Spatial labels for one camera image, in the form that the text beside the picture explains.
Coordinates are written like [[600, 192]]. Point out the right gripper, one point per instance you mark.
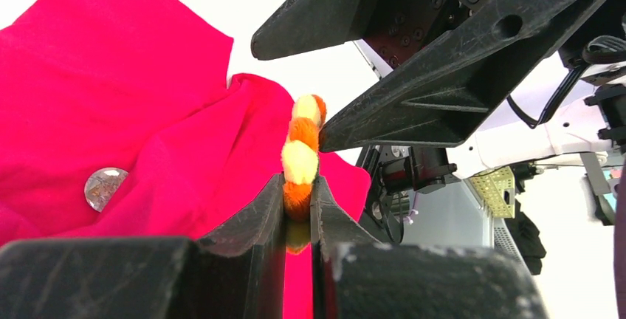
[[459, 59]]

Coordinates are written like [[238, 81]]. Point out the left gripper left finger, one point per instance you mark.
[[235, 271]]

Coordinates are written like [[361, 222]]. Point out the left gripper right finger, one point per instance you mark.
[[357, 276]]

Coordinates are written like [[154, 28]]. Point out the orange yellow pompom brooch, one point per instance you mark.
[[300, 161]]

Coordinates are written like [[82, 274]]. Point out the red t-shirt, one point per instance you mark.
[[145, 86]]

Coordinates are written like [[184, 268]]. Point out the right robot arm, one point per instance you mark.
[[556, 109]]

